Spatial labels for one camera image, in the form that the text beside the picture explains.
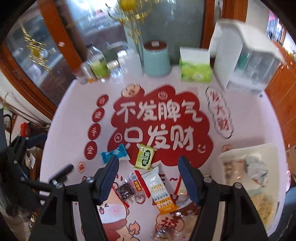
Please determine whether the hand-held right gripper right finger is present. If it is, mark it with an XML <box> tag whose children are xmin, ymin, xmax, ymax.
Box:
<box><xmin>179</xmin><ymin>156</ymin><xmax>270</xmax><ymax>241</ymax></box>

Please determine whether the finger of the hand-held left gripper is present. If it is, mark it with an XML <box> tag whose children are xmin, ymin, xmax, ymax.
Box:
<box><xmin>23</xmin><ymin>134</ymin><xmax>48</xmax><ymax>149</ymax></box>
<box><xmin>48</xmin><ymin>164</ymin><xmax>74</xmax><ymax>184</ymax></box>

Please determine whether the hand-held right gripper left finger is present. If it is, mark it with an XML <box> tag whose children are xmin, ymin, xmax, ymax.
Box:
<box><xmin>29</xmin><ymin>155</ymin><xmax>120</xmax><ymax>241</ymax></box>

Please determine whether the white and orange snack packet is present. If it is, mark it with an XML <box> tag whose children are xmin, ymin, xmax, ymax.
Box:
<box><xmin>141</xmin><ymin>166</ymin><xmax>179</xmax><ymax>215</ymax></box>

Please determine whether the clear bag of white candies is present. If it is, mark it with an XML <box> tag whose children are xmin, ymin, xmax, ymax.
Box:
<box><xmin>222</xmin><ymin>160</ymin><xmax>243</xmax><ymax>186</ymax></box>

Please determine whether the white and grey snack packet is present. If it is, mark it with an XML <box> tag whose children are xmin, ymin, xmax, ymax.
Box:
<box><xmin>244</xmin><ymin>155</ymin><xmax>270</xmax><ymax>187</ymax></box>

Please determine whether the clear bag of yellow puffs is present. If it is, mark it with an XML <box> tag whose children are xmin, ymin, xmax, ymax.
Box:
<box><xmin>248</xmin><ymin>192</ymin><xmax>279</xmax><ymax>232</ymax></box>

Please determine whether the white plastic bin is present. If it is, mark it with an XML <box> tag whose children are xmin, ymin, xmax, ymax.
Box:
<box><xmin>217</xmin><ymin>142</ymin><xmax>286</xmax><ymax>237</ymax></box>

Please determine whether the red container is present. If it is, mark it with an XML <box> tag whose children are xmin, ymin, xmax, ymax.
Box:
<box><xmin>20</xmin><ymin>123</ymin><xmax>31</xmax><ymax>137</ymax></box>

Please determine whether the clear packet of brown nuts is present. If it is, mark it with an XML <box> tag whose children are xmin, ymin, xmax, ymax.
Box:
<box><xmin>115</xmin><ymin>173</ymin><xmax>142</xmax><ymax>201</ymax></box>

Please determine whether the small blue snack packet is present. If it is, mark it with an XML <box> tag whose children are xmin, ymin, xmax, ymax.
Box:
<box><xmin>100</xmin><ymin>144</ymin><xmax>130</xmax><ymax>164</ymax></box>

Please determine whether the small green snack packet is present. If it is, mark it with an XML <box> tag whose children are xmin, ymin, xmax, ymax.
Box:
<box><xmin>133</xmin><ymin>144</ymin><xmax>158</xmax><ymax>169</ymax></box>

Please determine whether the small glass with orange liquid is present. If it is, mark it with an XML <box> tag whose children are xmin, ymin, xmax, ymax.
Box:
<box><xmin>81</xmin><ymin>62</ymin><xmax>95</xmax><ymax>84</ymax></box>

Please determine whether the small gold door ornament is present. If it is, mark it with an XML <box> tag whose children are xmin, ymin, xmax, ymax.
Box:
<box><xmin>23</xmin><ymin>35</ymin><xmax>51</xmax><ymax>67</ymax></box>

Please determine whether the clear bottle with green label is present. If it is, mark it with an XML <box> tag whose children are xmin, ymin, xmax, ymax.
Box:
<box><xmin>87</xmin><ymin>43</ymin><xmax>110</xmax><ymax>80</ymax></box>

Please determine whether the blue printed chair cover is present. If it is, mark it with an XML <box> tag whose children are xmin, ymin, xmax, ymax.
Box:
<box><xmin>275</xmin><ymin>185</ymin><xmax>296</xmax><ymax>232</ymax></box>

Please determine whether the glass jar with white lid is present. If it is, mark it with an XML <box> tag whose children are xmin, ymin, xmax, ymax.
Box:
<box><xmin>107</xmin><ymin>60</ymin><xmax>122</xmax><ymax>78</ymax></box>

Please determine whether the green tissue box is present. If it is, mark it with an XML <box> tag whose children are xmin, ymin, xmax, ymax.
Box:
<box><xmin>179</xmin><ymin>46</ymin><xmax>213</xmax><ymax>83</ymax></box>

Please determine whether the small white bottle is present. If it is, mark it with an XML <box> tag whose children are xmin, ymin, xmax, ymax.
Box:
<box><xmin>117</xmin><ymin>50</ymin><xmax>127</xmax><ymax>72</ymax></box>

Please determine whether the teal canister with brown lid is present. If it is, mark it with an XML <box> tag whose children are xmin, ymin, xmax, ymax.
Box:
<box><xmin>142</xmin><ymin>40</ymin><xmax>171</xmax><ymax>77</ymax></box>

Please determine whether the white countertop storage cabinet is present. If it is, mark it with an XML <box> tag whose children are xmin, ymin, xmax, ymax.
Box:
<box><xmin>225</xmin><ymin>44</ymin><xmax>281</xmax><ymax>94</ymax></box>

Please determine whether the wood framed glass sliding door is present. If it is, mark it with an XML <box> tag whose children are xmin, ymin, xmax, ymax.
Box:
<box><xmin>0</xmin><ymin>0</ymin><xmax>222</xmax><ymax>112</ymax></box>

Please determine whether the large gold door ornament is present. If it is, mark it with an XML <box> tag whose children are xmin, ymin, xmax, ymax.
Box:
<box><xmin>105</xmin><ymin>0</ymin><xmax>167</xmax><ymax>44</ymax></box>

